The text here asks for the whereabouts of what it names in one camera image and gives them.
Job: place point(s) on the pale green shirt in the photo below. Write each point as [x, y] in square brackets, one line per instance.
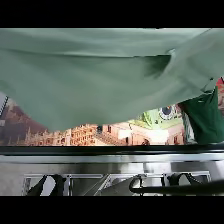
[100, 76]

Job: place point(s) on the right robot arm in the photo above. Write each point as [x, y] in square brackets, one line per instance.
[181, 180]

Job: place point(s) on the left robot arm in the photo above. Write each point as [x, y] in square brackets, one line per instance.
[46, 186]

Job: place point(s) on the dark green garment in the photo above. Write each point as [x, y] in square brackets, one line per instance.
[203, 118]

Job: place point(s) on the red garment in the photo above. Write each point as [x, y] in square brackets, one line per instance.
[220, 87]

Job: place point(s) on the silver frame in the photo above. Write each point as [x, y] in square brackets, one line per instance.
[110, 166]

